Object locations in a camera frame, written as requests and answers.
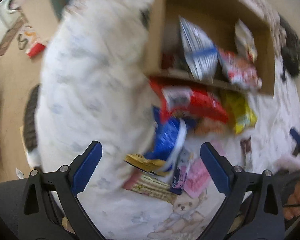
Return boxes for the pink snack packet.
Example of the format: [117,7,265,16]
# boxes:
[178,140,211,201]

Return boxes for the yellow snack bag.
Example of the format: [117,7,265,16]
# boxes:
[221,90,257,135]

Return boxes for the orange peanut snack bag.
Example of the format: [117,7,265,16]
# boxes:
[194,118,228,136]

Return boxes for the white red-ring snack bag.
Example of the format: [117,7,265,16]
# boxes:
[218,49,262,90]

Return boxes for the dark blue snack bag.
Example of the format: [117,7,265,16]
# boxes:
[123,106,191,177]

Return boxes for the white orange chip bag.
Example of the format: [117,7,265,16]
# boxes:
[235,19,257,62]

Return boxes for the white blue snack bag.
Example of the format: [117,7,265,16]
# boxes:
[179,16,218,80]

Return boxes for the red snack bag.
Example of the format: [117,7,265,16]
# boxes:
[149,77,229,124]

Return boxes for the small white snack bar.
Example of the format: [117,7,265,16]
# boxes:
[240,137,253,171]

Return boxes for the person's right hand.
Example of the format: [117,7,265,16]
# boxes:
[283,180,300,220]

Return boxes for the grey tabby cat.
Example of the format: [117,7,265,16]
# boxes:
[23,84,42,168]

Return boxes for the camouflage jacket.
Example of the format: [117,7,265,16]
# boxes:
[280,16,300,83]

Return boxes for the white floral bed sheet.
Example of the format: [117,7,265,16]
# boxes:
[35,0,300,239]

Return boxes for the brown cardboard box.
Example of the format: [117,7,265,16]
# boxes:
[143,0,275,96]

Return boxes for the white red shopping bag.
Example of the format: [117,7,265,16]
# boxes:
[17,24,46,59]

